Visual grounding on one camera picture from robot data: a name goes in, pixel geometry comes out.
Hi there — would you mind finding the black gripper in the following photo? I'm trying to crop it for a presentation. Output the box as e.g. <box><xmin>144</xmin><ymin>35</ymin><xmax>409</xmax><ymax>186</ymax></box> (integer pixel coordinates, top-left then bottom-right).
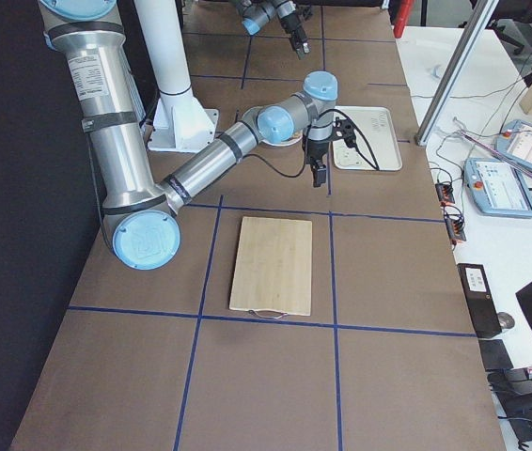
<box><xmin>304</xmin><ymin>125</ymin><xmax>333</xmax><ymax>188</ymax></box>
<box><xmin>279</xmin><ymin>11</ymin><xmax>310</xmax><ymax>59</ymax></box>

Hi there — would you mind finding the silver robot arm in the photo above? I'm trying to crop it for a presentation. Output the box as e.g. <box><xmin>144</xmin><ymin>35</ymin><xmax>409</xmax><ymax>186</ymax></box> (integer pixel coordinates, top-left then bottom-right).
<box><xmin>39</xmin><ymin>1</ymin><xmax>338</xmax><ymax>270</ymax></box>
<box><xmin>230</xmin><ymin>0</ymin><xmax>312</xmax><ymax>59</ymax></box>

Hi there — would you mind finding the white round plate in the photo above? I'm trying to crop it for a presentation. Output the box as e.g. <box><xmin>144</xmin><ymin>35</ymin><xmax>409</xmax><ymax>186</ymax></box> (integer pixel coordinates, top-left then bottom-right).
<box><xmin>263</xmin><ymin>132</ymin><xmax>303</xmax><ymax>148</ymax></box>

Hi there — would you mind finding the cream bear serving tray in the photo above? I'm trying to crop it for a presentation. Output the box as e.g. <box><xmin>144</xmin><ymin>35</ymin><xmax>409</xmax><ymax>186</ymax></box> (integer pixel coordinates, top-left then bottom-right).
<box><xmin>333</xmin><ymin>105</ymin><xmax>402</xmax><ymax>171</ymax></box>

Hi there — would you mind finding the wooden cutting board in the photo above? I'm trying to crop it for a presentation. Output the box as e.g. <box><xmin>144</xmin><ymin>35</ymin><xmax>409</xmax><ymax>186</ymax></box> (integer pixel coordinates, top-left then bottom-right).
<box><xmin>229</xmin><ymin>216</ymin><xmax>312</xmax><ymax>319</ymax></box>

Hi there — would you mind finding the far orange black connector hub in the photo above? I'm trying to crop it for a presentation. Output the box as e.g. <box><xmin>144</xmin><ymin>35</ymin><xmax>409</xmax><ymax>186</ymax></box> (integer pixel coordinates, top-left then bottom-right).
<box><xmin>434</xmin><ymin>182</ymin><xmax>455</xmax><ymax>207</ymax></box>

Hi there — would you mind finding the orange black connector hub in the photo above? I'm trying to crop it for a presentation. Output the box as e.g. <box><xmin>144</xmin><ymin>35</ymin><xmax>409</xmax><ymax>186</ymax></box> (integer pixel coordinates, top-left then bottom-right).
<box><xmin>444</xmin><ymin>211</ymin><xmax>466</xmax><ymax>245</ymax></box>
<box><xmin>434</xmin><ymin>182</ymin><xmax>455</xmax><ymax>207</ymax></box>

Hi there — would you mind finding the near orange black connector hub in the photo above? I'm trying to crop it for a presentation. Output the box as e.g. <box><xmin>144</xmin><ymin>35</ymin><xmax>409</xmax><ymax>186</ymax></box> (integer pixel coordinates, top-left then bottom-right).
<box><xmin>444</xmin><ymin>211</ymin><xmax>466</xmax><ymax>245</ymax></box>

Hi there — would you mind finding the near teach pendant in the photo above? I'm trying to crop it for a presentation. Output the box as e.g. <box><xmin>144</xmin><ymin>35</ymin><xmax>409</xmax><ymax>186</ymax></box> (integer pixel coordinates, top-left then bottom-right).
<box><xmin>464</xmin><ymin>158</ymin><xmax>532</xmax><ymax>219</ymax></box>

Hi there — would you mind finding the teach pendant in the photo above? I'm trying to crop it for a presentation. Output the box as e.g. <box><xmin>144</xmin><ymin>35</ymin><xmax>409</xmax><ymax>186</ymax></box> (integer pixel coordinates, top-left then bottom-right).
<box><xmin>495</xmin><ymin>119</ymin><xmax>532</xmax><ymax>171</ymax></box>
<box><xmin>464</xmin><ymin>158</ymin><xmax>532</xmax><ymax>219</ymax></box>

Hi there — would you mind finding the black box with labels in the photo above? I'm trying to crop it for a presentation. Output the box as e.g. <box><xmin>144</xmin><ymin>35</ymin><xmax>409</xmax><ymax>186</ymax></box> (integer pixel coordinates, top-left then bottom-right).
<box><xmin>457</xmin><ymin>263</ymin><xmax>502</xmax><ymax>338</ymax></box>

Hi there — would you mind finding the far teach pendant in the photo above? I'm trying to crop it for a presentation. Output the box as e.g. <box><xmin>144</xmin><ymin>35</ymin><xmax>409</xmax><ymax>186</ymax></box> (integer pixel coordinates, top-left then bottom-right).
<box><xmin>495</xmin><ymin>119</ymin><xmax>532</xmax><ymax>171</ymax></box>

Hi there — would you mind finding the black flat pad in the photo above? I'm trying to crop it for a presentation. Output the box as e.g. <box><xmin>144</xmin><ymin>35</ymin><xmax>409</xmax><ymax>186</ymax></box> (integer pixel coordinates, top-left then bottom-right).
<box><xmin>478</xmin><ymin>339</ymin><xmax>513</xmax><ymax>372</ymax></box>

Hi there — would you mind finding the black camera cable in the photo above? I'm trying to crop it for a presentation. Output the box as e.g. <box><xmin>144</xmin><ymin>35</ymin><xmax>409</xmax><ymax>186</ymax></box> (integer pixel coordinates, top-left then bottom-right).
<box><xmin>242</xmin><ymin>108</ymin><xmax>382</xmax><ymax>179</ymax></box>

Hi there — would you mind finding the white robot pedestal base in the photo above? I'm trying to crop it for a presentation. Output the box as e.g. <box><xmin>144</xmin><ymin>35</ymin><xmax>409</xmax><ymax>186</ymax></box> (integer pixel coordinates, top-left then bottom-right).
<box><xmin>148</xmin><ymin>91</ymin><xmax>219</xmax><ymax>153</ymax></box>

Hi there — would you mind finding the white pedestal column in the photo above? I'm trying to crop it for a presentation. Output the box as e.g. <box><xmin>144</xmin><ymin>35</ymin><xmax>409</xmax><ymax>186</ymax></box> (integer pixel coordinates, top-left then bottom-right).
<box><xmin>134</xmin><ymin>0</ymin><xmax>192</xmax><ymax>97</ymax></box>

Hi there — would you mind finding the metal cutting board handle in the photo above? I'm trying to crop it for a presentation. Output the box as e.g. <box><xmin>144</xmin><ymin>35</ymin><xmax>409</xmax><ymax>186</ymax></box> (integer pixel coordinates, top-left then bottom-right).
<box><xmin>247</xmin><ymin>309</ymin><xmax>289</xmax><ymax>320</ymax></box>

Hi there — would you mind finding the aluminium frame post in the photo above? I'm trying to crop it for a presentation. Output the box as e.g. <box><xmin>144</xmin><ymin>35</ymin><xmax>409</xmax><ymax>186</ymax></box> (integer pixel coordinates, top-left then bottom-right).
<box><xmin>415</xmin><ymin>0</ymin><xmax>499</xmax><ymax>147</ymax></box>

